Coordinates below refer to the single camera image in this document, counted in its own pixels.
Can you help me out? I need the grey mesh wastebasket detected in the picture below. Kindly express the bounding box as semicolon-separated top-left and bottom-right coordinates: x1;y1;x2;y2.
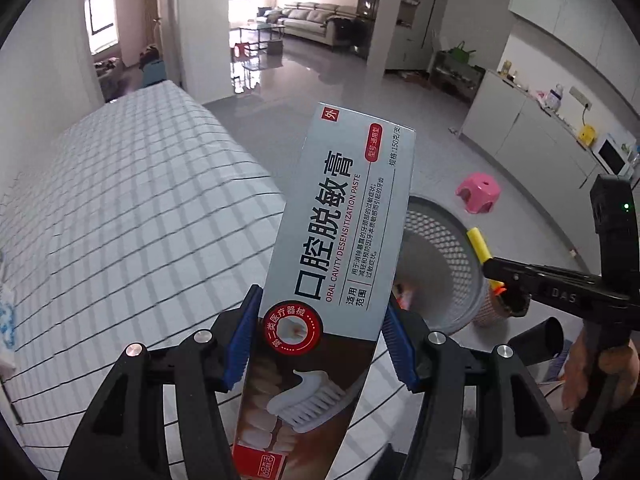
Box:
395;195;506;336

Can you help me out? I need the pink plastic stool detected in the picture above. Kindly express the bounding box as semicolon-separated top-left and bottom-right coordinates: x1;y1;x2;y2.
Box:
455;172;502;213

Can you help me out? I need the white counter cabinet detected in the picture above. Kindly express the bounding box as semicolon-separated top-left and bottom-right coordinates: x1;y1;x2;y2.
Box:
460;67;640;241

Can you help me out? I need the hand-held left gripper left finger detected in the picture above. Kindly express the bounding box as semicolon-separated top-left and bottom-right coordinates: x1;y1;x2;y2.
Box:
72;285;263;480

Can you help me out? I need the black tube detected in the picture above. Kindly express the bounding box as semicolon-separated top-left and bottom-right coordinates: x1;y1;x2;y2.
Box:
510;317;566;366

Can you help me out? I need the grey sofa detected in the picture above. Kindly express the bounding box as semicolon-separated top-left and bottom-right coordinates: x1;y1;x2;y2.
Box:
257;2;363;48

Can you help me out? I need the glass coffee table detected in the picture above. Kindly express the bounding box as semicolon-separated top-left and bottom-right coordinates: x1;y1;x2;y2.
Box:
239;22;286;43

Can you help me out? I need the yellow foam dart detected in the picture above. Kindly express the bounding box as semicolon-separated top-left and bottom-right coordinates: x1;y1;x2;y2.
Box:
466;227;505;296

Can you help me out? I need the white microwave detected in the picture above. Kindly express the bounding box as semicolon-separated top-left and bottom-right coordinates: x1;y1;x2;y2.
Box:
592;132;633;176

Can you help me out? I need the white blue printed tissue pack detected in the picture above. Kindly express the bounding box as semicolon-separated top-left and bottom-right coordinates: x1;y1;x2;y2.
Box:
0;255;16;371

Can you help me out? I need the person's right hand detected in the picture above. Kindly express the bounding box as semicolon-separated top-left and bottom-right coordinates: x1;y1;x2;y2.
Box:
562;332;640;404

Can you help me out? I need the window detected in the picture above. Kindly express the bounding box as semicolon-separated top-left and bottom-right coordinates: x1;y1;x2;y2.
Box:
86;0;121;56

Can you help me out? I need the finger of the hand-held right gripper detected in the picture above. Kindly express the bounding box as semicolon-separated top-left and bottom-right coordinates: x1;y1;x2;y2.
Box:
482;256;541;286
499;287;533;317

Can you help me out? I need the toothpaste box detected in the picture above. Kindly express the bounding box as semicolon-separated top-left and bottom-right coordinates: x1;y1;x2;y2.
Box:
231;102;418;480

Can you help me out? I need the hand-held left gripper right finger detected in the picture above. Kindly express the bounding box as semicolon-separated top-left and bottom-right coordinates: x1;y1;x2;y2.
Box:
384;304;568;480

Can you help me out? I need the white checked tablecloth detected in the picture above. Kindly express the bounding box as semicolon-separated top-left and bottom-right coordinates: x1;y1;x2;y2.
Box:
0;81;426;480

